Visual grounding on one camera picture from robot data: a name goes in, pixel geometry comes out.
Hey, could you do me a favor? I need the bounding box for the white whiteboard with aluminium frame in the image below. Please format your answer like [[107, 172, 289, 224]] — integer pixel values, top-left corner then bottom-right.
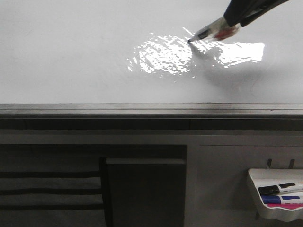
[[0, 0, 303, 118]]

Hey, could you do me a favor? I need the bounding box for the white wavy-edged marker tray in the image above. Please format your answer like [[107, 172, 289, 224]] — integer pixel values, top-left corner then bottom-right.
[[247, 169, 303, 222]]

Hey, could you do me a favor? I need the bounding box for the pink highlighter marker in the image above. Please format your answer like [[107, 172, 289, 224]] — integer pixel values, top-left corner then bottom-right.
[[265, 204, 303, 210]]

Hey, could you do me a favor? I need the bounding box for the black capped whiteboard marker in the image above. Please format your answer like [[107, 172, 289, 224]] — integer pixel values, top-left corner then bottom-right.
[[258, 183, 303, 195]]

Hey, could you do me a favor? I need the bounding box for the white whiteboard marker with tape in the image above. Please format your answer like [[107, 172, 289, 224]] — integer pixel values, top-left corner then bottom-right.
[[188, 17, 241, 43]]

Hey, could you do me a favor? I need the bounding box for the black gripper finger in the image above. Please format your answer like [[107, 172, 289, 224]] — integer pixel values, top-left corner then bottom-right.
[[240, 0, 288, 27], [223, 0, 257, 27]]

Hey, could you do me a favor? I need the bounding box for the grey black striped fabric panel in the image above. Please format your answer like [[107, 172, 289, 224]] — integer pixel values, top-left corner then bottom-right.
[[0, 171, 113, 227]]

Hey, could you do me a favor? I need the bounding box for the blue capped whiteboard marker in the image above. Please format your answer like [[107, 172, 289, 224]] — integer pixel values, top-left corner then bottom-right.
[[260, 194, 303, 205]]

